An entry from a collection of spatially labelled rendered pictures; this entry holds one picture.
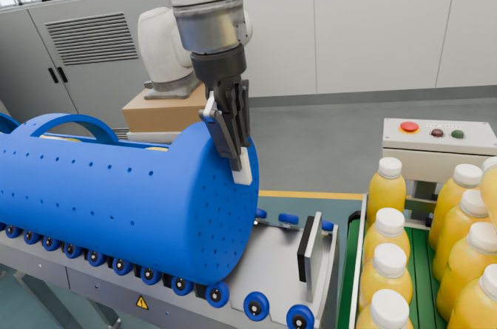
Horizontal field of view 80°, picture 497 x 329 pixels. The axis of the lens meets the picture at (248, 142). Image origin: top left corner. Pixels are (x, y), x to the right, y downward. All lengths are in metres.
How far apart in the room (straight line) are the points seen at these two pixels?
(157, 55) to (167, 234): 0.70
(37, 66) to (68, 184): 2.33
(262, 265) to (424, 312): 0.29
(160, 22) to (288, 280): 0.81
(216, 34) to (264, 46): 2.88
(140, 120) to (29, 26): 1.78
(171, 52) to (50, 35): 1.71
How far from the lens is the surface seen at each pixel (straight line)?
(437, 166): 0.72
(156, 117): 1.06
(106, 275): 0.77
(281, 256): 0.66
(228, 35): 0.38
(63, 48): 2.62
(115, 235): 0.53
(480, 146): 0.71
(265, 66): 3.31
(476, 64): 3.55
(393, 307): 0.42
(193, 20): 0.38
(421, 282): 0.69
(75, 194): 0.58
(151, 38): 1.03
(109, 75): 2.47
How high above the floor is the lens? 1.45
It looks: 31 degrees down
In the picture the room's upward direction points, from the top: 10 degrees counter-clockwise
